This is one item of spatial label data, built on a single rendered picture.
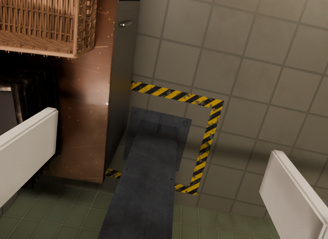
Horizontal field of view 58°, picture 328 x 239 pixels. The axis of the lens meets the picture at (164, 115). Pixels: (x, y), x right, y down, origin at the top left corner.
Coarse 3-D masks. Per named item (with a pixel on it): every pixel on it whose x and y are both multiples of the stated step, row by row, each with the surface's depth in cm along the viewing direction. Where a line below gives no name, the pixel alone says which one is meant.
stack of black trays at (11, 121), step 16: (0, 64) 86; (0, 80) 72; (16, 80) 72; (32, 80) 77; (48, 80) 84; (0, 96) 70; (16, 96) 68; (32, 96) 76; (48, 96) 86; (0, 112) 72; (16, 112) 70; (32, 112) 78; (0, 128) 73; (48, 160) 88; (32, 176) 77
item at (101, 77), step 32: (128, 0) 103; (96, 32) 85; (128, 32) 111; (32, 64) 90; (64, 64) 89; (96, 64) 88; (128, 64) 123; (64, 96) 93; (96, 96) 92; (128, 96) 138; (64, 128) 97; (96, 128) 96; (64, 160) 101; (96, 160) 101
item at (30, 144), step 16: (48, 112) 17; (16, 128) 14; (32, 128) 15; (48, 128) 17; (0, 144) 12; (16, 144) 13; (32, 144) 15; (48, 144) 17; (0, 160) 12; (16, 160) 13; (32, 160) 15; (0, 176) 12; (16, 176) 14; (0, 192) 13
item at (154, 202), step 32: (160, 96) 152; (192, 96) 150; (128, 128) 158; (160, 128) 151; (128, 160) 117; (160, 160) 122; (128, 192) 98; (160, 192) 102; (192, 192) 171; (128, 224) 85; (160, 224) 88
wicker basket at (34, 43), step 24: (0, 0) 83; (24, 0) 82; (48, 0) 82; (72, 0) 81; (96, 0) 81; (24, 24) 85; (48, 24) 84; (72, 24) 84; (0, 48) 69; (24, 48) 70; (48, 48) 74; (72, 48) 73
